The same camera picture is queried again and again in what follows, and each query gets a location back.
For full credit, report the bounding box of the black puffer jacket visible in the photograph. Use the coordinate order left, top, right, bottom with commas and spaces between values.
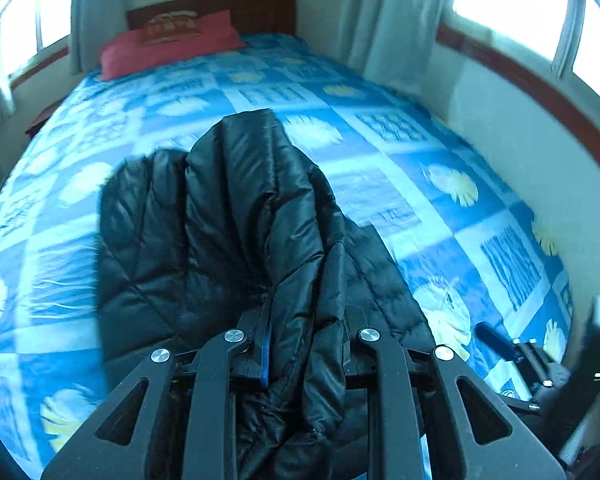
96, 110, 434, 479

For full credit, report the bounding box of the blue patterned bed cover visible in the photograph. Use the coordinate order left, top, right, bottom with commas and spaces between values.
0, 35, 572, 478

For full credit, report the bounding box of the dark wooden nightstand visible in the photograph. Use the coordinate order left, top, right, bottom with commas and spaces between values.
26, 100, 62, 139

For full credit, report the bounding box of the red pillow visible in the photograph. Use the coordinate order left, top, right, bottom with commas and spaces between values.
99, 11, 246, 81

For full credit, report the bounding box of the brown embroidered cushion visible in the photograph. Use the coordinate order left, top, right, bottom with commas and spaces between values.
140, 10, 201, 44

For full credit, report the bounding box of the dark wooden headboard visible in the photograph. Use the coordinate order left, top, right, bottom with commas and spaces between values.
126, 0, 297, 36

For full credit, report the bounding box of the right window curtain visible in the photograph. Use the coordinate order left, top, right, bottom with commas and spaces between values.
336, 0, 444, 94

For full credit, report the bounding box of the window curtain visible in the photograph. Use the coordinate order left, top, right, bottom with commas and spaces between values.
69, 0, 128, 75
336, 0, 444, 94

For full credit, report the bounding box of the left window curtain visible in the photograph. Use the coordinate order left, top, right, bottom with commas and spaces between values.
69, 0, 128, 75

